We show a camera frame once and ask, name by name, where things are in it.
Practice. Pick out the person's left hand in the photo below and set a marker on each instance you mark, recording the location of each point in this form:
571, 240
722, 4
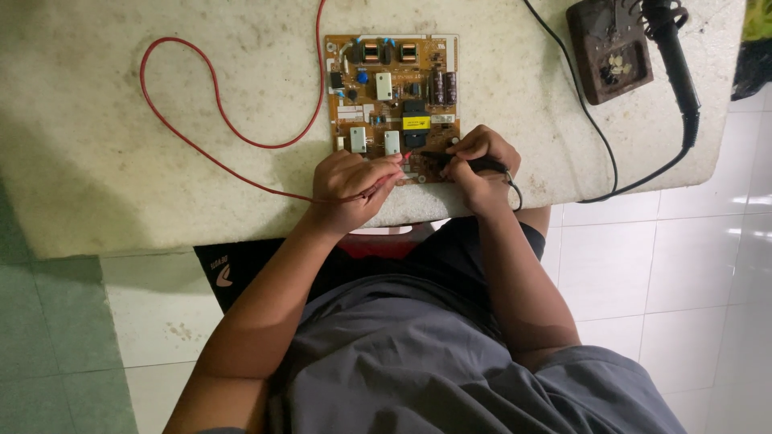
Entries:
344, 193

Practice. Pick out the person's right hand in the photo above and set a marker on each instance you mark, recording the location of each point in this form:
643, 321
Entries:
479, 181

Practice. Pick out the person's right fingers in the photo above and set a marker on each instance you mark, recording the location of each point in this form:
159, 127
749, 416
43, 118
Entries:
473, 148

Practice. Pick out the person's left fingers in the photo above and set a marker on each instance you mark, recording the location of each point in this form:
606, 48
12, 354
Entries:
377, 166

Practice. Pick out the black multimeter probe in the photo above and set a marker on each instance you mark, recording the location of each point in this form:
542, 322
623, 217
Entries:
467, 160

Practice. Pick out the red multimeter probe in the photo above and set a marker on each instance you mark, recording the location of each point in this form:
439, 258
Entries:
386, 181

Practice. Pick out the brown power supply circuit board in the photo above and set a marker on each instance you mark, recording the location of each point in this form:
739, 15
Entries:
392, 96

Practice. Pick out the red plastic stool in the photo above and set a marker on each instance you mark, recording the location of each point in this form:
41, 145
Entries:
383, 240

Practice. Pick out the person's black shorts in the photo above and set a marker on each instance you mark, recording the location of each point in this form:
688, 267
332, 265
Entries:
386, 259

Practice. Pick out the brown soldering iron stand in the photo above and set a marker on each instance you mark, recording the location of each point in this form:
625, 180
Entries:
609, 51

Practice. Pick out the black soldering iron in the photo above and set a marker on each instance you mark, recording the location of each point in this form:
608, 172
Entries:
672, 60

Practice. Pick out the person's grey shirt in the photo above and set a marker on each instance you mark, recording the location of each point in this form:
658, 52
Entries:
458, 367

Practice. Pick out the green and black bag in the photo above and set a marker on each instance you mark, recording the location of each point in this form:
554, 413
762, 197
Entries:
754, 51

